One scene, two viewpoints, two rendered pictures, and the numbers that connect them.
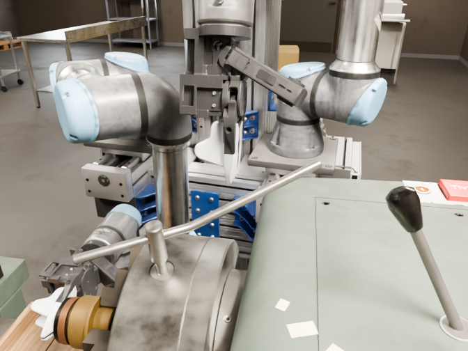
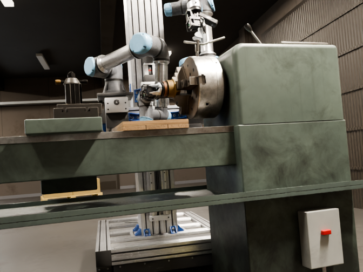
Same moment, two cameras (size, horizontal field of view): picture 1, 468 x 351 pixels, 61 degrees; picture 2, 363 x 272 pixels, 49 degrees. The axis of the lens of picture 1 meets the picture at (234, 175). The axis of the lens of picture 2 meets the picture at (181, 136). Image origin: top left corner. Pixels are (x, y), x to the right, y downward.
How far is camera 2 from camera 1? 1.89 m
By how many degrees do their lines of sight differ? 40
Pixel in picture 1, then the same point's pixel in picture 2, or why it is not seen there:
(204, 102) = (196, 22)
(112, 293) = (175, 77)
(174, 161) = (166, 68)
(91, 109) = (150, 38)
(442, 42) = (194, 170)
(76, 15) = not seen: outside the picture
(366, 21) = (209, 38)
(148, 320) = (202, 58)
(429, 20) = not seen: hidden behind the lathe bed
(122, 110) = (157, 41)
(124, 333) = (197, 60)
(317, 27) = not seen: hidden behind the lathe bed
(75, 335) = (171, 84)
